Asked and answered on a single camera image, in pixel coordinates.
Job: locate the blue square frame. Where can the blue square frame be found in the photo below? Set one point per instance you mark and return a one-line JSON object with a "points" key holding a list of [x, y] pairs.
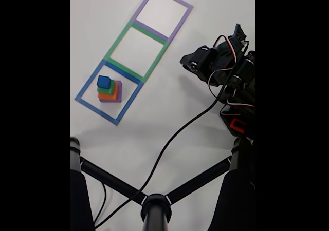
{"points": [[90, 80]]}

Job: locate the black tripod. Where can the black tripod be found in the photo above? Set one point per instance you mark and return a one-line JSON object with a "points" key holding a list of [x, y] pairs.
{"points": [[155, 215]]}

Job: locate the small blue cube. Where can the small blue cube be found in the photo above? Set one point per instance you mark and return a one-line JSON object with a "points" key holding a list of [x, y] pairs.
{"points": [[103, 81]]}

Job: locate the orange cube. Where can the orange cube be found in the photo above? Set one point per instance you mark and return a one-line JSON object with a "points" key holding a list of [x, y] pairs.
{"points": [[110, 96]]}

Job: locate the purple square frame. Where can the purple square frame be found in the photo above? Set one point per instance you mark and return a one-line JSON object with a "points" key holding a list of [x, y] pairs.
{"points": [[150, 30]]}

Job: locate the red table clamp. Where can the red table clamp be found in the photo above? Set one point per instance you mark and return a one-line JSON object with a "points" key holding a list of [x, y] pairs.
{"points": [[236, 124]]}

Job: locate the green cube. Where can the green cube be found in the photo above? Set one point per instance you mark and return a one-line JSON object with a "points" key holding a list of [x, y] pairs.
{"points": [[109, 89]]}

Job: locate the large purple cube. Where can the large purple cube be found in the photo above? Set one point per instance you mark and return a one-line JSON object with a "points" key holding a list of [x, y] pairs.
{"points": [[120, 95]]}

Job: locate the green square frame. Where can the green square frame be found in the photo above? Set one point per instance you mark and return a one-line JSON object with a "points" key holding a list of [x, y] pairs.
{"points": [[118, 40]]}

